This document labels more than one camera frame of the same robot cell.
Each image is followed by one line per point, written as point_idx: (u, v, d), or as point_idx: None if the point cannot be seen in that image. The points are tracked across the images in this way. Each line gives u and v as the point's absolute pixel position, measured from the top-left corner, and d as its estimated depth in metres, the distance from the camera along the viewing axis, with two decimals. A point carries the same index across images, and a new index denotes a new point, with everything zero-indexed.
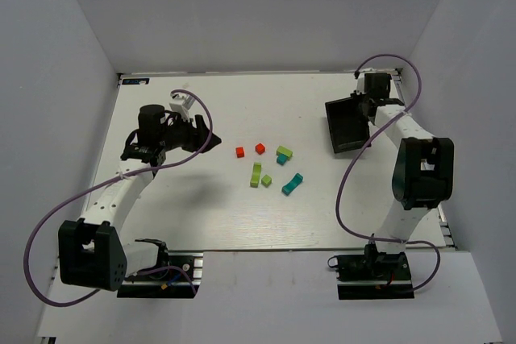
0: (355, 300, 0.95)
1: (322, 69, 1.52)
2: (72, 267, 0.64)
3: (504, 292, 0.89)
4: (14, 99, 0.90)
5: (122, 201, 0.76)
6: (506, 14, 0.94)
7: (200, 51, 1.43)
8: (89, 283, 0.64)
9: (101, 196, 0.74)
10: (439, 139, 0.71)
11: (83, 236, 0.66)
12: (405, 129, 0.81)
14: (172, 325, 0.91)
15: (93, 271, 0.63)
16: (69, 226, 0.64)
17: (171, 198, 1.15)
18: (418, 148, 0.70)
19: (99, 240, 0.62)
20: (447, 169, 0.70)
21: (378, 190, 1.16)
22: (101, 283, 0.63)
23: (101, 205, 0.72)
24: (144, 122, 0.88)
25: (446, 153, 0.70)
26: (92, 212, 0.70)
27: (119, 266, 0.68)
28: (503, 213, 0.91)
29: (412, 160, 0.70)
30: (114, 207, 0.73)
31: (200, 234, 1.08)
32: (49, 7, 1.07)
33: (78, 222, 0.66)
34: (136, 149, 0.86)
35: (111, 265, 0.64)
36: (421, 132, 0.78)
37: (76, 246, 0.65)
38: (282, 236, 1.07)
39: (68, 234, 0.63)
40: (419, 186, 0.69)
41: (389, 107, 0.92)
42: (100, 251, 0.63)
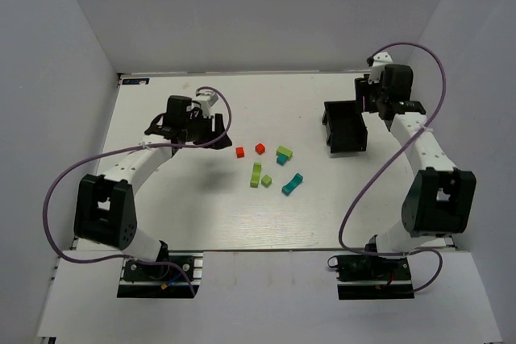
0: (355, 300, 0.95)
1: (322, 69, 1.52)
2: (87, 220, 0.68)
3: (505, 292, 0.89)
4: (14, 100, 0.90)
5: (142, 167, 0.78)
6: (507, 14, 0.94)
7: (200, 51, 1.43)
8: (98, 238, 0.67)
9: (122, 160, 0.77)
10: (461, 174, 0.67)
11: (101, 192, 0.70)
12: (424, 152, 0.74)
14: (172, 325, 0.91)
15: (105, 226, 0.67)
16: (90, 180, 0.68)
17: (182, 187, 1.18)
18: (435, 182, 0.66)
19: (117, 194, 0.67)
20: (463, 205, 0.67)
21: (385, 202, 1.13)
22: (111, 239, 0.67)
23: (122, 167, 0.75)
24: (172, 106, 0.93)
25: (465, 188, 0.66)
26: (113, 171, 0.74)
27: (130, 227, 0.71)
28: (503, 213, 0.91)
29: (428, 194, 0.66)
30: (134, 170, 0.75)
31: (203, 234, 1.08)
32: (50, 8, 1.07)
33: (99, 178, 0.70)
34: (160, 128, 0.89)
35: (123, 221, 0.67)
36: (441, 159, 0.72)
37: (94, 199, 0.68)
38: (282, 236, 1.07)
39: (88, 185, 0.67)
40: (430, 221, 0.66)
41: (408, 117, 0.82)
42: (115, 207, 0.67)
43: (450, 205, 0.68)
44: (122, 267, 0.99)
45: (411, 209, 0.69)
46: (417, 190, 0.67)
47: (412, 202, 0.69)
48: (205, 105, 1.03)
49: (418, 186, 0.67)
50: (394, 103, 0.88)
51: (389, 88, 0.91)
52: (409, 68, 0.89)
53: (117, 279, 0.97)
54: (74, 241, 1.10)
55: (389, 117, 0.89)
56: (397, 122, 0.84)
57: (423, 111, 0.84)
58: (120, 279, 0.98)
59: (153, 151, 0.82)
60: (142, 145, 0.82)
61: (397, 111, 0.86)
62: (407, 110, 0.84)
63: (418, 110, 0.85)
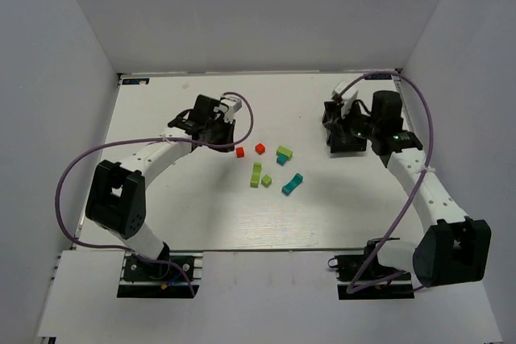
0: (355, 300, 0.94)
1: (322, 69, 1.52)
2: (99, 203, 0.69)
3: (505, 292, 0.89)
4: (14, 99, 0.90)
5: (158, 160, 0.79)
6: (506, 14, 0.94)
7: (200, 51, 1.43)
8: (106, 224, 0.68)
9: (139, 151, 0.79)
10: (474, 225, 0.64)
11: (115, 179, 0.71)
12: (430, 200, 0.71)
14: (172, 325, 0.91)
15: (113, 212, 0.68)
16: (106, 165, 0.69)
17: (196, 186, 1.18)
18: (449, 235, 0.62)
19: (129, 184, 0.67)
20: (480, 257, 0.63)
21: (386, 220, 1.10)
22: (117, 225, 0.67)
23: (139, 157, 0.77)
24: (201, 105, 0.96)
25: (480, 240, 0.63)
26: (129, 160, 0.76)
27: (138, 217, 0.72)
28: (503, 213, 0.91)
29: (443, 252, 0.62)
30: (149, 162, 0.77)
31: (209, 237, 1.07)
32: (49, 8, 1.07)
33: (115, 164, 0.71)
34: (184, 121, 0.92)
35: (131, 212, 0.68)
36: (450, 207, 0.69)
37: (108, 184, 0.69)
38: (282, 236, 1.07)
39: (103, 171, 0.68)
40: (447, 276, 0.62)
41: (406, 155, 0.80)
42: (126, 196, 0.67)
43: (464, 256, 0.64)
44: (122, 267, 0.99)
45: (426, 264, 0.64)
46: (430, 243, 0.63)
47: (426, 256, 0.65)
48: (229, 111, 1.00)
49: (430, 239, 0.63)
50: (389, 138, 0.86)
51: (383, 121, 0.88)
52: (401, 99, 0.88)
53: (117, 279, 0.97)
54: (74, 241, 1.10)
55: (385, 151, 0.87)
56: (393, 160, 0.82)
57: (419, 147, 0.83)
58: (120, 279, 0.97)
59: (171, 146, 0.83)
60: (162, 137, 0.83)
61: (394, 147, 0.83)
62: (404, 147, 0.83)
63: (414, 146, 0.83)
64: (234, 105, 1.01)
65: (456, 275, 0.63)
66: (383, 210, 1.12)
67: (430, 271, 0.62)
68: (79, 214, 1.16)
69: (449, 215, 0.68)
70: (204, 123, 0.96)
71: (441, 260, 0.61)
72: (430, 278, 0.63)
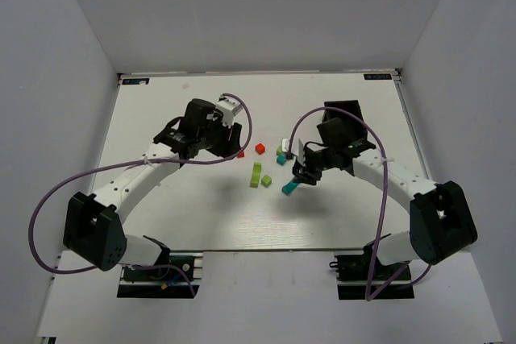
0: (355, 300, 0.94)
1: (322, 69, 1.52)
2: (74, 238, 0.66)
3: (505, 292, 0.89)
4: (15, 99, 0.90)
5: (138, 187, 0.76)
6: (506, 14, 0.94)
7: (200, 51, 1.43)
8: (85, 257, 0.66)
9: (118, 178, 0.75)
10: (443, 185, 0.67)
11: (90, 211, 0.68)
12: (401, 182, 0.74)
14: (172, 325, 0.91)
15: (89, 247, 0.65)
16: (80, 199, 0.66)
17: (194, 188, 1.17)
18: (429, 205, 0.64)
19: (101, 221, 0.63)
20: (464, 214, 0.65)
21: (372, 217, 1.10)
22: (95, 259, 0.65)
23: (115, 187, 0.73)
24: (192, 111, 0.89)
25: (458, 198, 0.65)
26: (106, 191, 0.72)
27: (117, 249, 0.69)
28: (503, 213, 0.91)
29: (431, 221, 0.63)
30: (126, 192, 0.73)
31: (207, 237, 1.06)
32: (50, 8, 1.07)
33: (89, 197, 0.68)
34: (172, 135, 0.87)
35: (107, 246, 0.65)
36: (419, 180, 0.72)
37: (83, 218, 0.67)
38: (282, 236, 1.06)
39: (76, 207, 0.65)
40: (447, 245, 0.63)
41: (365, 155, 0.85)
42: (99, 233, 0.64)
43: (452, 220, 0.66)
44: (122, 268, 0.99)
45: (423, 242, 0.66)
46: (418, 221, 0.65)
47: (420, 235, 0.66)
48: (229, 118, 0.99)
49: (417, 218, 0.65)
50: (344, 149, 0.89)
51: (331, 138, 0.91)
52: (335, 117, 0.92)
53: (117, 279, 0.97)
54: None
55: (347, 162, 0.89)
56: (357, 166, 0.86)
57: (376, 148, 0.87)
58: (120, 279, 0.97)
59: (153, 168, 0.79)
60: (144, 159, 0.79)
61: (352, 156, 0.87)
62: (361, 152, 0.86)
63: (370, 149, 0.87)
64: (234, 108, 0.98)
65: (455, 242, 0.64)
66: (369, 207, 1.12)
67: (432, 247, 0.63)
68: None
69: (422, 187, 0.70)
70: (196, 134, 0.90)
71: (434, 230, 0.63)
72: (435, 254, 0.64)
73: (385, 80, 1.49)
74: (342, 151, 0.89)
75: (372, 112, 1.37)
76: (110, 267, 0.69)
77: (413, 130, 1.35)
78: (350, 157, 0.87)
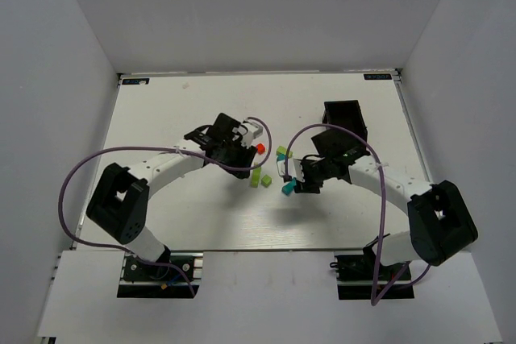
0: (355, 300, 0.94)
1: (322, 69, 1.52)
2: (99, 205, 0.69)
3: (505, 292, 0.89)
4: (14, 99, 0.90)
5: (166, 172, 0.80)
6: (507, 14, 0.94)
7: (200, 51, 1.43)
8: (105, 226, 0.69)
9: (151, 159, 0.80)
10: (440, 184, 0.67)
11: (121, 183, 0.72)
12: (397, 184, 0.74)
14: (172, 325, 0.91)
15: (112, 217, 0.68)
16: (115, 168, 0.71)
17: (193, 188, 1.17)
18: (426, 205, 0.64)
19: (133, 192, 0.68)
20: (463, 213, 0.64)
21: (372, 217, 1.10)
22: (114, 230, 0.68)
23: (147, 165, 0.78)
24: (221, 122, 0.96)
25: (454, 197, 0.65)
26: (138, 167, 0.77)
27: (135, 225, 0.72)
28: (504, 213, 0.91)
29: (430, 221, 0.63)
30: (157, 172, 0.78)
31: (208, 238, 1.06)
32: (50, 8, 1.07)
33: (123, 169, 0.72)
34: (201, 135, 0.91)
35: (130, 219, 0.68)
36: (415, 182, 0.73)
37: (113, 187, 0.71)
38: (282, 236, 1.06)
39: (110, 174, 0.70)
40: (448, 245, 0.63)
41: (361, 162, 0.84)
42: (128, 202, 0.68)
43: (451, 219, 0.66)
44: (122, 267, 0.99)
45: (425, 243, 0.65)
46: (418, 222, 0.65)
47: (421, 236, 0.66)
48: (247, 138, 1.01)
49: (416, 220, 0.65)
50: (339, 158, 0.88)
51: None
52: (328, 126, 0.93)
53: (117, 279, 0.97)
54: (74, 241, 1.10)
55: (344, 170, 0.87)
56: (354, 173, 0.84)
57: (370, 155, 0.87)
58: (120, 279, 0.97)
59: (183, 159, 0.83)
60: (176, 148, 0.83)
61: (347, 163, 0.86)
62: (356, 160, 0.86)
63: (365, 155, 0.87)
64: (255, 131, 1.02)
65: (457, 242, 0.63)
66: (369, 208, 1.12)
67: (434, 248, 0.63)
68: (79, 217, 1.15)
69: (418, 187, 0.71)
70: (221, 141, 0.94)
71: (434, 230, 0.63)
72: (438, 254, 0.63)
73: (385, 80, 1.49)
74: (338, 160, 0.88)
75: (372, 113, 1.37)
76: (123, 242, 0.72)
77: (413, 130, 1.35)
78: (346, 164, 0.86)
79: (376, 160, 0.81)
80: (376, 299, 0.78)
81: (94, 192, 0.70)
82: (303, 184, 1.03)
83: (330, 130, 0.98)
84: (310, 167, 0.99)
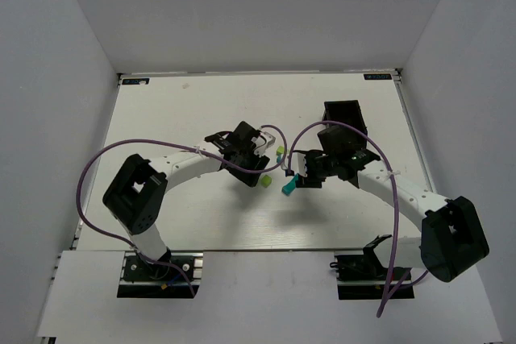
0: (356, 300, 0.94)
1: (322, 69, 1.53)
2: (116, 195, 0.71)
3: (506, 292, 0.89)
4: (14, 99, 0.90)
5: (185, 169, 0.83)
6: (507, 14, 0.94)
7: (201, 51, 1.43)
8: (118, 215, 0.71)
9: (172, 155, 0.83)
10: (455, 201, 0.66)
11: (140, 174, 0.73)
12: (411, 197, 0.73)
14: (172, 325, 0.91)
15: (127, 207, 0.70)
16: (135, 161, 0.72)
17: (193, 188, 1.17)
18: (440, 224, 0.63)
19: (151, 184, 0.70)
20: (477, 230, 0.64)
21: (372, 217, 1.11)
22: (128, 219, 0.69)
23: (168, 161, 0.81)
24: (241, 130, 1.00)
25: (468, 214, 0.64)
26: (159, 162, 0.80)
27: (149, 217, 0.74)
28: (504, 213, 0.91)
29: (446, 238, 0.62)
30: (176, 168, 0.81)
31: (208, 238, 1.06)
32: (50, 8, 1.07)
33: (143, 161, 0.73)
34: (221, 139, 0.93)
35: (143, 211, 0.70)
36: (430, 196, 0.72)
37: (131, 178, 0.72)
38: (282, 236, 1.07)
39: (130, 166, 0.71)
40: (460, 263, 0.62)
41: (371, 168, 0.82)
42: (145, 193, 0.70)
43: (463, 236, 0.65)
44: (122, 267, 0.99)
45: (437, 261, 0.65)
46: (430, 240, 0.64)
47: (432, 254, 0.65)
48: (261, 147, 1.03)
49: (429, 237, 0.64)
50: (347, 161, 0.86)
51: None
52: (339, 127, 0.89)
53: (117, 279, 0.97)
54: (74, 241, 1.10)
55: (351, 173, 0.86)
56: (364, 179, 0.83)
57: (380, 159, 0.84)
58: (120, 279, 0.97)
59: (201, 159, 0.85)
60: (197, 148, 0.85)
61: (356, 167, 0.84)
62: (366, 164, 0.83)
63: (376, 160, 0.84)
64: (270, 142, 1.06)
65: (468, 259, 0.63)
66: (369, 207, 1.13)
67: (447, 267, 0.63)
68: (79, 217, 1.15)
69: (433, 202, 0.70)
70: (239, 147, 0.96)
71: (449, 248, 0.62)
72: (449, 271, 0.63)
73: (385, 80, 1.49)
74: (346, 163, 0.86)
75: (372, 113, 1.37)
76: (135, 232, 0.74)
77: (413, 130, 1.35)
78: (354, 168, 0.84)
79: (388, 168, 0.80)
80: (383, 304, 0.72)
81: (114, 180, 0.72)
82: (305, 178, 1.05)
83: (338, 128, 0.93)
84: (314, 163, 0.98)
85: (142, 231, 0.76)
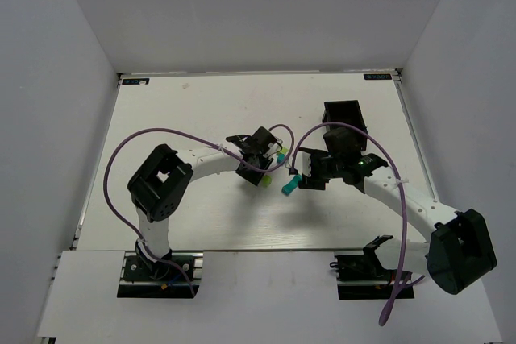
0: (355, 300, 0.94)
1: (322, 69, 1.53)
2: (142, 180, 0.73)
3: (506, 292, 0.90)
4: (14, 100, 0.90)
5: (208, 163, 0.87)
6: (507, 15, 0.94)
7: (200, 50, 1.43)
8: (142, 201, 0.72)
9: (197, 148, 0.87)
10: (466, 213, 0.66)
11: (167, 163, 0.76)
12: (420, 208, 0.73)
14: (172, 325, 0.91)
15: (150, 194, 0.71)
16: (164, 150, 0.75)
17: (193, 189, 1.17)
18: (451, 237, 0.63)
19: (177, 172, 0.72)
20: (486, 244, 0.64)
21: (372, 217, 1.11)
22: (150, 205, 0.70)
23: (193, 153, 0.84)
24: (260, 134, 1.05)
25: (479, 228, 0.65)
26: (185, 154, 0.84)
27: (171, 205, 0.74)
28: (505, 213, 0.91)
29: (454, 250, 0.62)
30: (201, 161, 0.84)
31: (207, 237, 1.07)
32: (50, 7, 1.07)
33: (172, 151, 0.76)
34: (241, 141, 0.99)
35: (167, 199, 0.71)
36: (439, 208, 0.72)
37: (158, 167, 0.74)
38: (282, 236, 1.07)
39: (158, 154, 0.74)
40: (467, 274, 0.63)
41: (378, 175, 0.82)
42: (171, 182, 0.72)
43: (472, 247, 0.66)
44: (122, 267, 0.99)
45: (443, 273, 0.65)
46: (439, 252, 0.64)
47: (439, 263, 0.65)
48: (273, 152, 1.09)
49: (438, 249, 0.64)
50: (355, 166, 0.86)
51: (341, 155, 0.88)
52: (347, 132, 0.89)
53: (117, 279, 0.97)
54: (74, 241, 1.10)
55: (358, 178, 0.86)
56: (369, 185, 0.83)
57: (387, 165, 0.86)
58: (120, 279, 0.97)
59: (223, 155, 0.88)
60: (220, 146, 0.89)
61: (363, 174, 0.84)
62: (374, 170, 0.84)
63: (383, 166, 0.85)
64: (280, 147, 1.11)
65: (475, 270, 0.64)
66: (368, 208, 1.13)
67: (453, 278, 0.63)
68: (78, 217, 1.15)
69: (443, 213, 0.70)
70: (257, 151, 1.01)
71: (456, 259, 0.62)
72: (455, 283, 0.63)
73: (385, 79, 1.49)
74: (352, 167, 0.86)
75: (372, 113, 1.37)
76: (156, 220, 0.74)
77: (413, 130, 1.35)
78: (361, 174, 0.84)
79: (395, 176, 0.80)
80: (388, 312, 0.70)
81: (142, 167, 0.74)
82: (309, 178, 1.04)
83: (343, 128, 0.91)
84: (319, 163, 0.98)
85: (162, 220, 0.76)
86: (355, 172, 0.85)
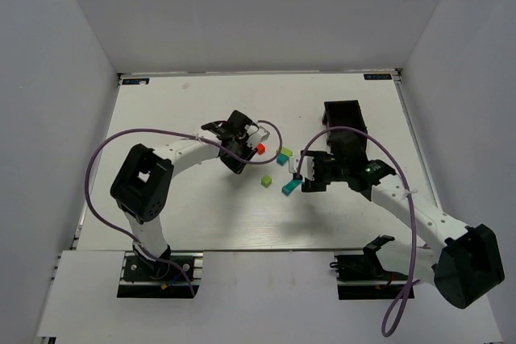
0: (355, 300, 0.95)
1: (322, 69, 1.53)
2: (124, 183, 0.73)
3: (506, 292, 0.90)
4: (15, 99, 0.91)
5: (189, 154, 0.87)
6: (506, 15, 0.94)
7: (200, 50, 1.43)
8: (127, 204, 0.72)
9: (173, 142, 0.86)
10: (476, 229, 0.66)
11: (146, 163, 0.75)
12: (429, 222, 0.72)
14: (172, 325, 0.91)
15: (135, 196, 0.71)
16: (139, 151, 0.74)
17: (195, 189, 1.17)
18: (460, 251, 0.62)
19: (157, 170, 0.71)
20: (496, 259, 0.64)
21: (372, 217, 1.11)
22: (137, 207, 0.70)
23: (170, 148, 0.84)
24: (235, 118, 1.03)
25: (488, 243, 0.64)
26: (162, 150, 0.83)
27: (158, 203, 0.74)
28: (504, 211, 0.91)
29: (462, 264, 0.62)
30: (179, 155, 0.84)
31: (207, 237, 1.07)
32: (50, 7, 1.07)
33: (148, 151, 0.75)
34: (216, 126, 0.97)
35: (152, 198, 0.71)
36: (448, 221, 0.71)
37: (137, 167, 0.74)
38: (283, 236, 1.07)
39: (134, 155, 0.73)
40: (475, 289, 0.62)
41: (386, 184, 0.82)
42: (152, 180, 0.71)
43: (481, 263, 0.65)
44: (122, 267, 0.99)
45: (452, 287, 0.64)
46: (448, 266, 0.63)
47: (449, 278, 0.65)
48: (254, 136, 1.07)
49: (447, 263, 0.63)
50: (362, 172, 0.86)
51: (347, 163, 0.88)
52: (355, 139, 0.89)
53: (117, 279, 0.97)
54: (74, 241, 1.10)
55: (364, 185, 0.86)
56: (376, 192, 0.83)
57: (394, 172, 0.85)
58: (120, 279, 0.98)
59: (202, 145, 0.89)
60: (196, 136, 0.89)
61: (371, 182, 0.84)
62: (381, 178, 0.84)
63: (391, 173, 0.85)
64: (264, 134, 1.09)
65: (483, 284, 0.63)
66: (368, 208, 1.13)
67: (461, 293, 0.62)
68: (78, 217, 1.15)
69: (453, 229, 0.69)
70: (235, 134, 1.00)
71: (465, 274, 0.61)
72: (464, 298, 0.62)
73: (385, 80, 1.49)
74: (360, 175, 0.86)
75: (372, 113, 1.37)
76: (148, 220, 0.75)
77: (413, 130, 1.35)
78: (369, 182, 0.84)
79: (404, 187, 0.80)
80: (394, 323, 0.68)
81: (121, 170, 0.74)
82: (312, 181, 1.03)
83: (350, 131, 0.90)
84: (323, 167, 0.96)
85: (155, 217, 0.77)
86: (363, 179, 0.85)
